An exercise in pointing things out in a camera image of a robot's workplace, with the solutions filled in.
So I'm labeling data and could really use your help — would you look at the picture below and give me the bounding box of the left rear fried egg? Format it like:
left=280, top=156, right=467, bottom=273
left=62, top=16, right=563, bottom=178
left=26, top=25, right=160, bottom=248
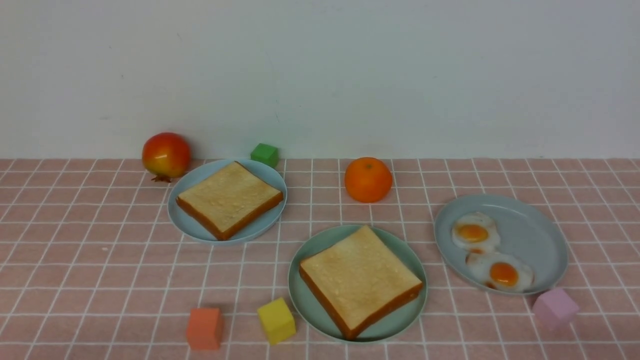
left=451, top=212, right=501, bottom=254

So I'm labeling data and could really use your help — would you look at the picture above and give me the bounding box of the light blue bread plate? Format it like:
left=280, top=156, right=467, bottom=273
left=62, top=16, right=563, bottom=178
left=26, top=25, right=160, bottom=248
left=167, top=158, right=289, bottom=245

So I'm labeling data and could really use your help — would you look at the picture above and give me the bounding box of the green cube block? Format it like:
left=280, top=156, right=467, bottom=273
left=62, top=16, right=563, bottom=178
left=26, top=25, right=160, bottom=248
left=250, top=143, right=281, bottom=168

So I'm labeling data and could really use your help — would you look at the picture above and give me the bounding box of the pink checkered tablecloth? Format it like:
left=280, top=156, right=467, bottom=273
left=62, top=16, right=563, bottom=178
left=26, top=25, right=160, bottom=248
left=0, top=158, right=640, bottom=360

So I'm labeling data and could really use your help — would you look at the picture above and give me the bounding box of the teal centre plate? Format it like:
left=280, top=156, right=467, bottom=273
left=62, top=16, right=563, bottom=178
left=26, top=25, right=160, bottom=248
left=288, top=224, right=429, bottom=344

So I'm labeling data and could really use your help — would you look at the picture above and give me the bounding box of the toast slice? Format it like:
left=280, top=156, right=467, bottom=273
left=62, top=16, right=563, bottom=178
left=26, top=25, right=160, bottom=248
left=175, top=160, right=285, bottom=241
left=298, top=225, right=424, bottom=341

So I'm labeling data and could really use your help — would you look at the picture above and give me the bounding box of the grey blue egg plate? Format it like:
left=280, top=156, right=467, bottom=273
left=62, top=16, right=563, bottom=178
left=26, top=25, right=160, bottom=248
left=433, top=193, right=569, bottom=296

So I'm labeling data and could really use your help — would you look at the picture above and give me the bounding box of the pink cube block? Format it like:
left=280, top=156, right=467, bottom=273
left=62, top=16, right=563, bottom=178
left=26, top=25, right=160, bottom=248
left=532, top=287, right=580, bottom=330

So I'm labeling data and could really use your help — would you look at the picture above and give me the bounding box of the orange cube block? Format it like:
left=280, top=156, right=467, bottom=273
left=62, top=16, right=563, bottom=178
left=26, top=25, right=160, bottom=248
left=186, top=307, right=225, bottom=351

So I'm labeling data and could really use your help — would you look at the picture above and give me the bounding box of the fried egg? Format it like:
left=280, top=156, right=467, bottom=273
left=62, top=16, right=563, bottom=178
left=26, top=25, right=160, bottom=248
left=465, top=251, right=535, bottom=293
left=451, top=212, right=501, bottom=254

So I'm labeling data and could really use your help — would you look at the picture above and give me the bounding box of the red yellow pomegranate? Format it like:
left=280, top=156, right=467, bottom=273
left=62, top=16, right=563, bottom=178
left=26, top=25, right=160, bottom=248
left=141, top=132, right=192, bottom=183

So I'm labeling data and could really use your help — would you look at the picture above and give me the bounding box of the orange mandarin fruit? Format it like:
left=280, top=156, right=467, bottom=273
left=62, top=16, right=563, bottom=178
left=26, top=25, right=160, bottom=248
left=343, top=157, right=393, bottom=203

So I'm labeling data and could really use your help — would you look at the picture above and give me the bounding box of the yellow cube block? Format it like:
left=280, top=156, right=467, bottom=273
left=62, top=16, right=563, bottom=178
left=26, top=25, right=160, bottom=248
left=257, top=297, right=297, bottom=346

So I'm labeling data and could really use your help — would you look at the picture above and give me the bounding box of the front fried egg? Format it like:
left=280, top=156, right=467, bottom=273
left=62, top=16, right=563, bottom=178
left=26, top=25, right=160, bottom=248
left=465, top=251, right=535, bottom=293

